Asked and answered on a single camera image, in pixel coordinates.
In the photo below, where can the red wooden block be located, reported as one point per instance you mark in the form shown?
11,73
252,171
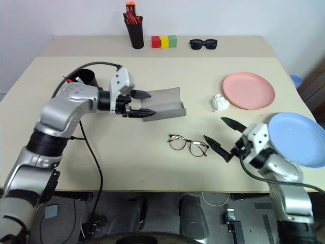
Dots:
155,42

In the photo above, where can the pink plate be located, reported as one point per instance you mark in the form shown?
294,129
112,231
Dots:
248,89

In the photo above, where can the grey glasses case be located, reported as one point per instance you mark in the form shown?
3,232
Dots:
165,104

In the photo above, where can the red marker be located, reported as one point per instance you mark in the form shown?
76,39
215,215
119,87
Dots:
133,19

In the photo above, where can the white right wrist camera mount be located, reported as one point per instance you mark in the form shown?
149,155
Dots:
256,134

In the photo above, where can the blue plate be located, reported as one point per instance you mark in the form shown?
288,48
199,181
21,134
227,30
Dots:
297,137

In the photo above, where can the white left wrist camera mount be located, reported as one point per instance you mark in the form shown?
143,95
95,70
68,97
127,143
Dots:
122,81

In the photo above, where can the thin-framed clear eyeglasses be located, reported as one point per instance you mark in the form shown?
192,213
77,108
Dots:
189,141

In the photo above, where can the yellow wooden block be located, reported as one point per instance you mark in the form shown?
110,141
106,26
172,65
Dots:
164,42

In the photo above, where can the black sunglasses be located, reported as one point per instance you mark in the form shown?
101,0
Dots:
196,44

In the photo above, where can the wide black cup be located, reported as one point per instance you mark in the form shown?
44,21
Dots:
85,75

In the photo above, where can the orange-capped black marker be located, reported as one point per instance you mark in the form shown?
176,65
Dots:
134,7
128,7

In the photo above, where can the black bracket with metal clasp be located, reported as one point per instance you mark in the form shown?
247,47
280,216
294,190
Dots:
234,227

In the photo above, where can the dark rounded shape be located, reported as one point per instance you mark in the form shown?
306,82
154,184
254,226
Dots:
129,216
194,216

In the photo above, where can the blue round container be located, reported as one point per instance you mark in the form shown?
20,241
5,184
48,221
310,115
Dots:
295,81

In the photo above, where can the crumpled white paper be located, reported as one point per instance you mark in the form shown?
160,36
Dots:
219,103

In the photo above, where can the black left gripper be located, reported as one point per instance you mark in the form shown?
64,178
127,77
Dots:
124,104

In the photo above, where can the green wooden block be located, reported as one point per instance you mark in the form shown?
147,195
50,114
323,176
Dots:
172,41

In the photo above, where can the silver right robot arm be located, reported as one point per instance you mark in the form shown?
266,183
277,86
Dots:
279,167

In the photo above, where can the tall black pen holder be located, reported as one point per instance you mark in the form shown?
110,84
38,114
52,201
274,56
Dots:
137,35

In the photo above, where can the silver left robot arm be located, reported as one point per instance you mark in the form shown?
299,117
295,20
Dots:
66,106

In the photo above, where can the dark furniture piece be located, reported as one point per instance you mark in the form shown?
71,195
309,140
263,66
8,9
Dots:
314,89

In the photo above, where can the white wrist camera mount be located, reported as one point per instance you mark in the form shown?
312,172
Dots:
256,134
122,81

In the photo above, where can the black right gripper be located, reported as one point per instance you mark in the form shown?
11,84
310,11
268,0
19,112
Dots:
241,148

